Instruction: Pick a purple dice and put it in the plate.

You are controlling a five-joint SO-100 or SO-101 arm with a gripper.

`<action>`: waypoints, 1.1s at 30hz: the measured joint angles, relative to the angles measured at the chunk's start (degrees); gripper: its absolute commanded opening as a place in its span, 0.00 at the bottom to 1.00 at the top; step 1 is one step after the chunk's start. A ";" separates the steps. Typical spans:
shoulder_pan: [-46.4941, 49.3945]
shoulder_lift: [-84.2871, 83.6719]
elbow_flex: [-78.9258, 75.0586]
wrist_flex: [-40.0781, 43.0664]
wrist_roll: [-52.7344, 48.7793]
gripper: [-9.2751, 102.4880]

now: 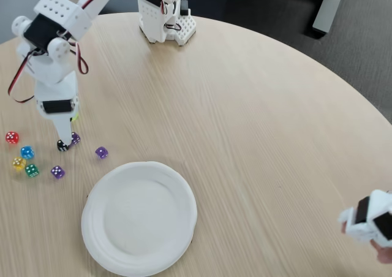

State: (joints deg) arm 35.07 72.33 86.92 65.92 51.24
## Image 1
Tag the purple translucent die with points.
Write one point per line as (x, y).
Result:
(57, 172)
(101, 152)
(76, 139)

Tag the white paper plate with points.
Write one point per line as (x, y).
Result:
(137, 218)

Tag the person's hand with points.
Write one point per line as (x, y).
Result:
(384, 254)

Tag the lime green translucent die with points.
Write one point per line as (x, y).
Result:
(75, 117)

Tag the black die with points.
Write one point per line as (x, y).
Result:
(62, 148)

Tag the blue translucent die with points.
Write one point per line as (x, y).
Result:
(27, 152)

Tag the red translucent die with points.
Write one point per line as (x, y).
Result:
(12, 137)

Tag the yellow translucent die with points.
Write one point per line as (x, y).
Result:
(19, 163)

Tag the black upholstered chair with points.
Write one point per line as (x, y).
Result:
(122, 4)

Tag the grey desk leg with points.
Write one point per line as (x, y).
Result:
(326, 10)

